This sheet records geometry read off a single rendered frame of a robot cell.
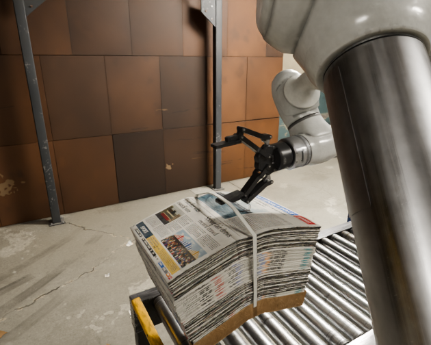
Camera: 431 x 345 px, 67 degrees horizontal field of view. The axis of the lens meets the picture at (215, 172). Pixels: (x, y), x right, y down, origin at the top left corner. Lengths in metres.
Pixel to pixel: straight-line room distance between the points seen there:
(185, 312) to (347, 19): 0.61
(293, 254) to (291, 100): 0.41
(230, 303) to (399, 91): 0.60
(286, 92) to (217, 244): 0.46
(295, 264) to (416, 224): 0.60
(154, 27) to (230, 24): 0.94
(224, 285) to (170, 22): 3.35
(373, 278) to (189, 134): 3.75
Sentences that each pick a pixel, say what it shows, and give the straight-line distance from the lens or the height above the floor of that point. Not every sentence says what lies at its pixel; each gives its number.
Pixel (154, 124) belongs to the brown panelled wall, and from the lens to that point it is 3.81.
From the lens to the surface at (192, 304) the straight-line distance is 0.74.
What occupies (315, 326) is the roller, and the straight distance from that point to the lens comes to 1.14.
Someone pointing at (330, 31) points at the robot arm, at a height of 1.58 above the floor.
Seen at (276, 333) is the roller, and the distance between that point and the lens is 1.08.
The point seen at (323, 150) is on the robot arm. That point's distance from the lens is 0.93.
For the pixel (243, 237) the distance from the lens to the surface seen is 0.73.
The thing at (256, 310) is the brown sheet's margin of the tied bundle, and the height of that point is 0.98.
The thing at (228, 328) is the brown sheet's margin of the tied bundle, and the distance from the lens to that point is 0.84.
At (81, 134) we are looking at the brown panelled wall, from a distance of 3.63.
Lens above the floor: 1.55
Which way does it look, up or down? 19 degrees down
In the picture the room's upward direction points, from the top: straight up
